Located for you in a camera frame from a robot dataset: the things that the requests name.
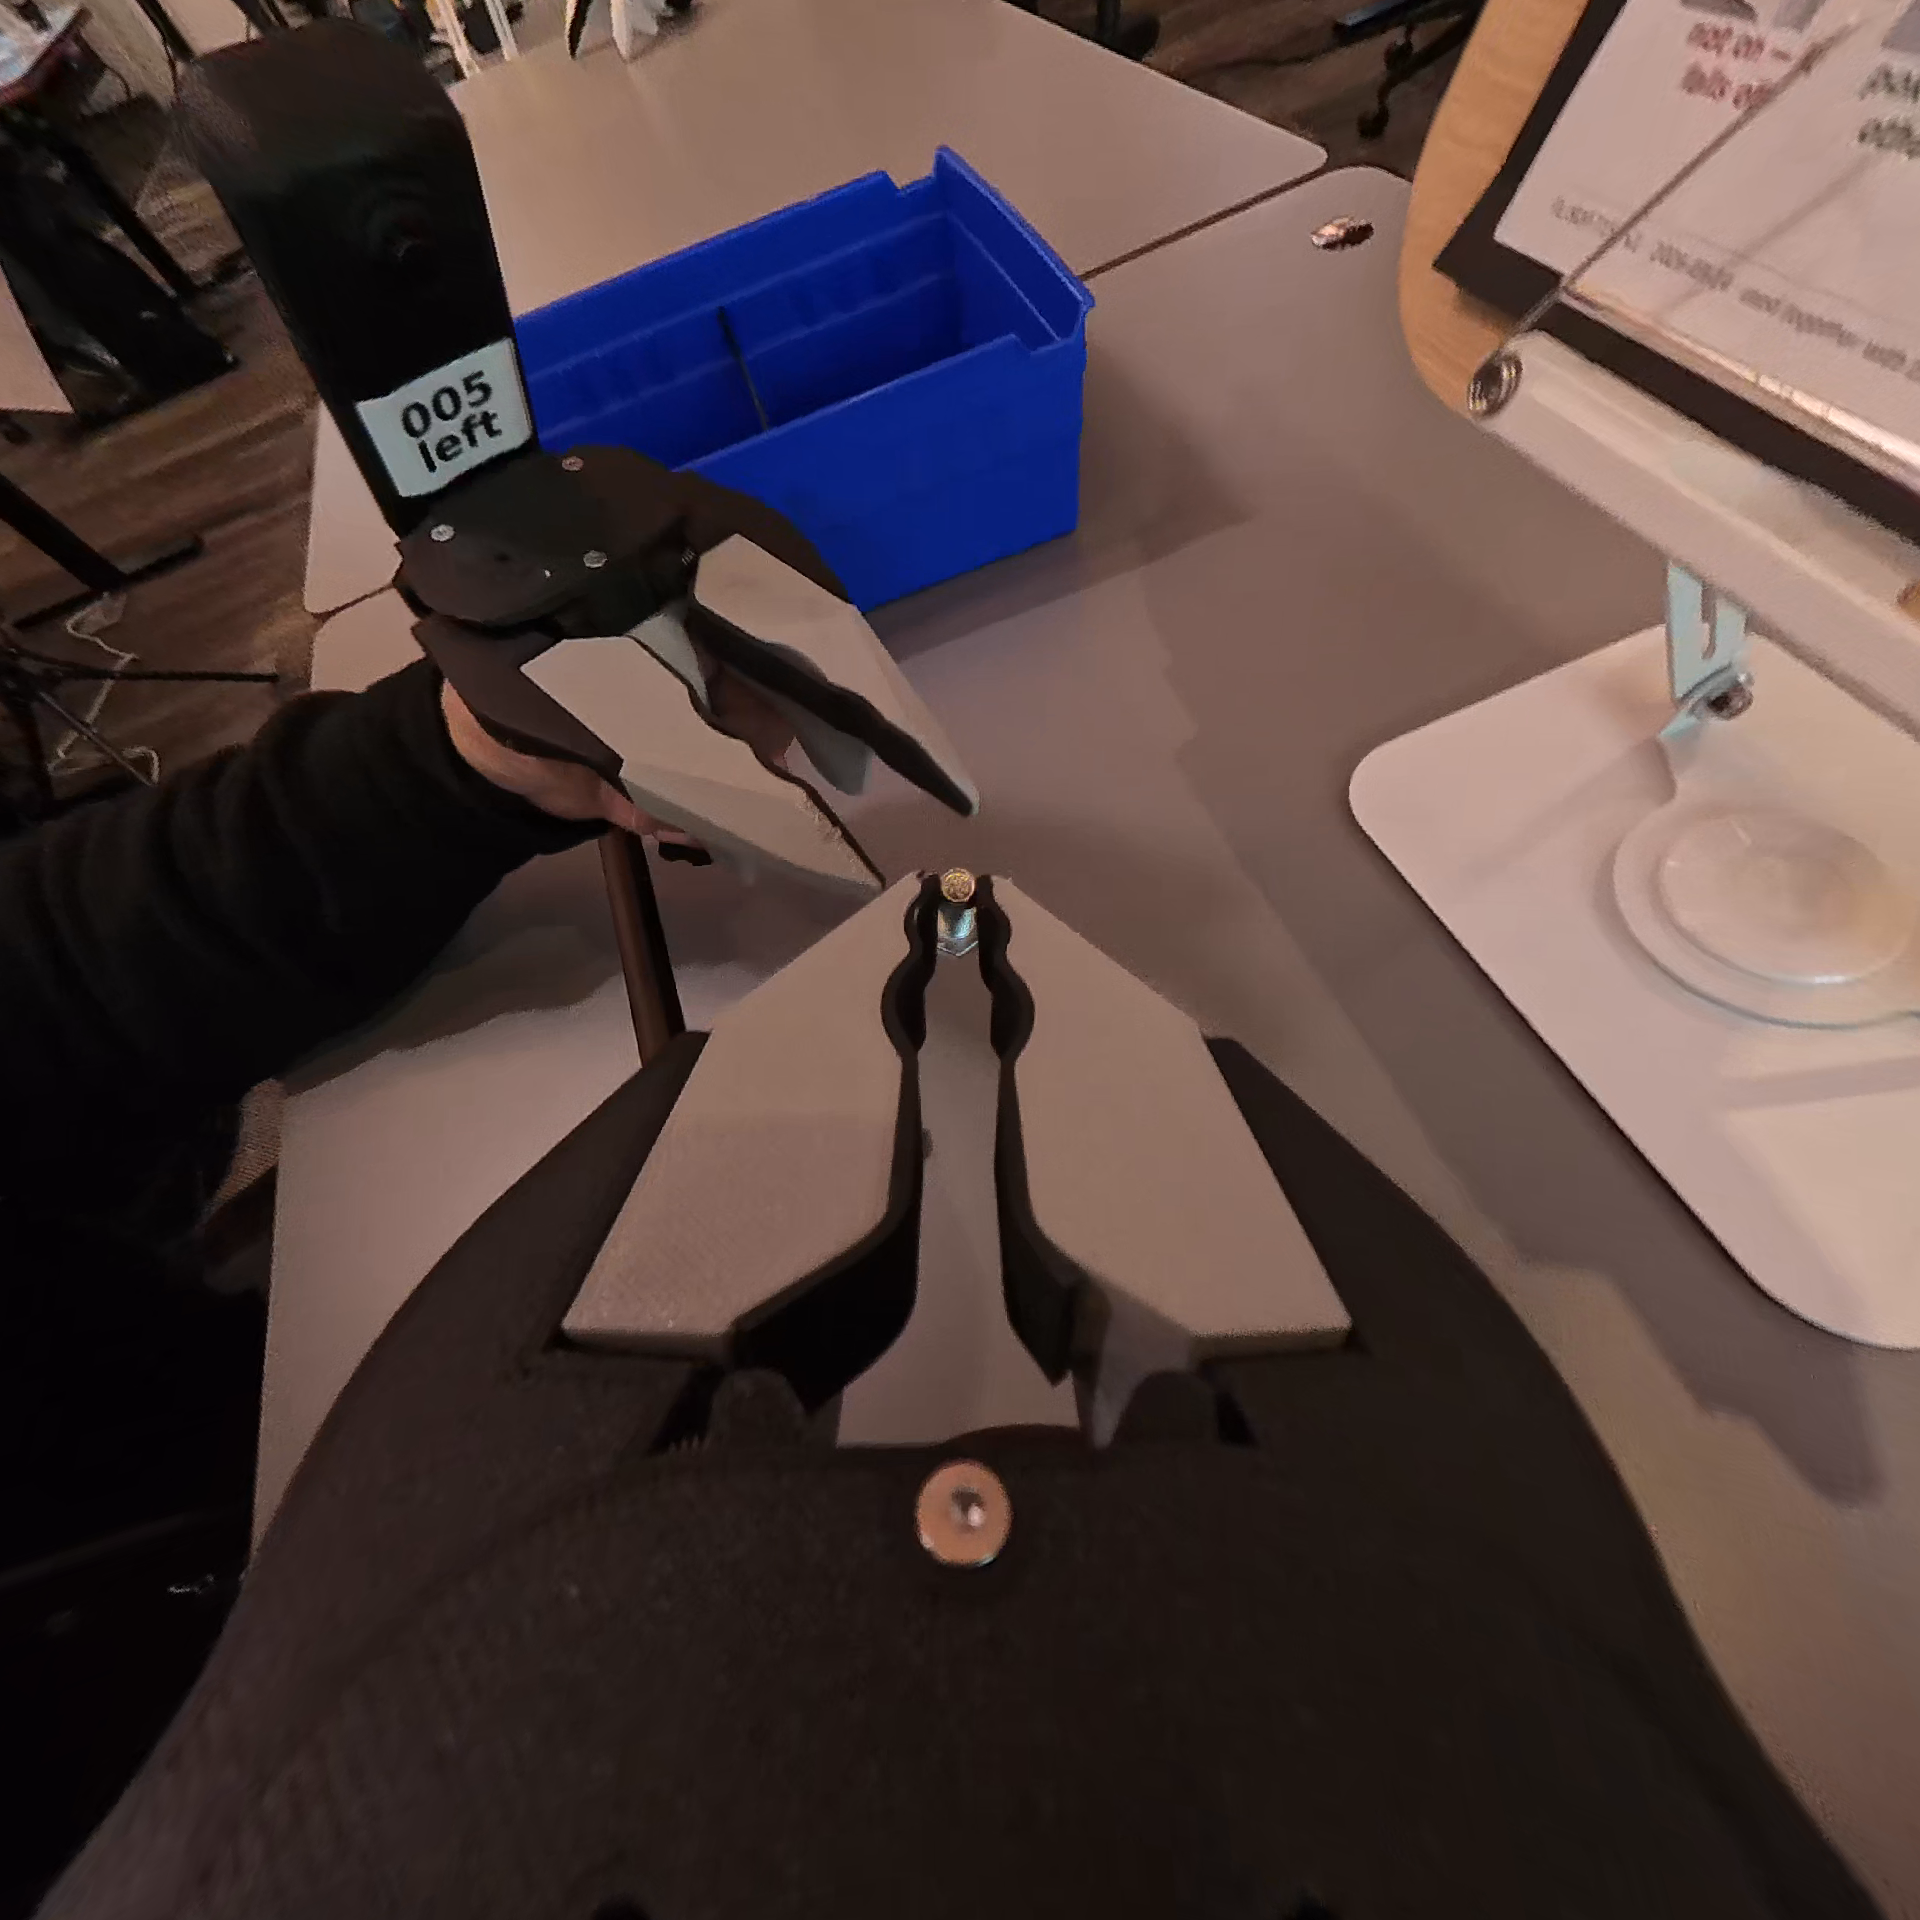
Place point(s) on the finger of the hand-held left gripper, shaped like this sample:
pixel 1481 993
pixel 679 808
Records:
pixel 841 660
pixel 675 751

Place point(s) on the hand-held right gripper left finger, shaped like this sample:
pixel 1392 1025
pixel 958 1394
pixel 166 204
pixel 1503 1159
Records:
pixel 736 1185

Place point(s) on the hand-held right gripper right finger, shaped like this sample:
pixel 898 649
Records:
pixel 1170 1185

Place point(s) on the silver hex bolt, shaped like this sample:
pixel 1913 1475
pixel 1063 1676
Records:
pixel 955 907

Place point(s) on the person's left forearm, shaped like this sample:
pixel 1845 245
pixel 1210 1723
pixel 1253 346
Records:
pixel 256 885

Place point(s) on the person's left hand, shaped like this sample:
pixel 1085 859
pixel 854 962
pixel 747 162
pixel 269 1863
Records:
pixel 556 787

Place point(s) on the blue plastic bin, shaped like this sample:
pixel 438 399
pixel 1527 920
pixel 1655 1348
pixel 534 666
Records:
pixel 931 466

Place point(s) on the black bin divider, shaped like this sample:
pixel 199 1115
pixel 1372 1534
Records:
pixel 747 375

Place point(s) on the clear round swivel disc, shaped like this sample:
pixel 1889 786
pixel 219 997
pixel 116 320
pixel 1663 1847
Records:
pixel 1769 914

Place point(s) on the white holder ledge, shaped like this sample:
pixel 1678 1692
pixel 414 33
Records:
pixel 1679 466

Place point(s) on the printed instruction sheet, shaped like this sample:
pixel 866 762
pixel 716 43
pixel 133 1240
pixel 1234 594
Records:
pixel 1696 180

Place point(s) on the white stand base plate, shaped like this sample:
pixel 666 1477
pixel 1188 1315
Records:
pixel 1516 841

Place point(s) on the metal stand bracket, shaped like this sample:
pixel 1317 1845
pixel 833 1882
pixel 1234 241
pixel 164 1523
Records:
pixel 1703 660

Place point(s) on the black backing frame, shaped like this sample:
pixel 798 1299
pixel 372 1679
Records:
pixel 1501 271

